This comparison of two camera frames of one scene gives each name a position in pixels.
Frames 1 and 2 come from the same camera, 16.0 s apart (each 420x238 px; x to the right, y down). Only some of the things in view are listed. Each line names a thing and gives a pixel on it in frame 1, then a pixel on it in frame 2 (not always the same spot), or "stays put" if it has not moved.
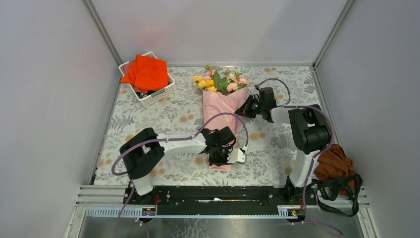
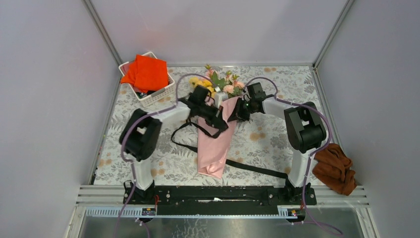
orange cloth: (147, 74) stays put
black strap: (329, 188) -> (228, 162)
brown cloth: (334, 163) stays put
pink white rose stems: (229, 84) stays put
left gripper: (224, 161) -> (215, 121)
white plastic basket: (152, 96) stays put
